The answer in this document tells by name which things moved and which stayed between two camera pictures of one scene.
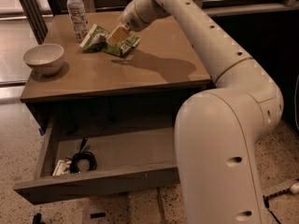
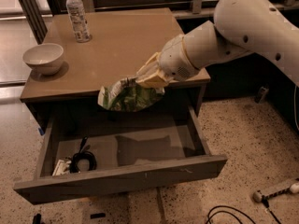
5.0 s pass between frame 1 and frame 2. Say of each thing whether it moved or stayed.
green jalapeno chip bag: moved
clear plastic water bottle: stayed
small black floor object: stayed
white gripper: moved
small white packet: stayed
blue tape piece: stayed
